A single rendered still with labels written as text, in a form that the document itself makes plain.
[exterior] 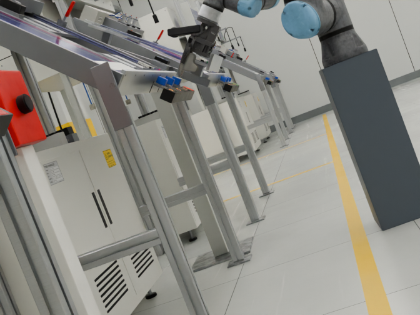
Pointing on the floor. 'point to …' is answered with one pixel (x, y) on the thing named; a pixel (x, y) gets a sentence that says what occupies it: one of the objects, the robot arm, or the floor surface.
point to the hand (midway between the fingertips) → (179, 72)
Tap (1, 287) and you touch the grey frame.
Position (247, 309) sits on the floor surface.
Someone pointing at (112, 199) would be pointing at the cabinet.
